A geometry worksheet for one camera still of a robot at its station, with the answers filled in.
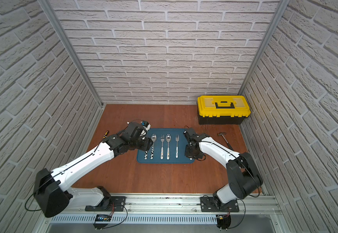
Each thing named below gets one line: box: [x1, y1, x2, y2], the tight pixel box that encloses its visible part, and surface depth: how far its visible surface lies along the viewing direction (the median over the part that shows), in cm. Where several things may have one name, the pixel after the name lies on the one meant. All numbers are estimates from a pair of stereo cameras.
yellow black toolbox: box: [197, 95, 252, 125], surface depth 99 cm
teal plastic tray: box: [136, 128, 195, 164], surface depth 93 cm
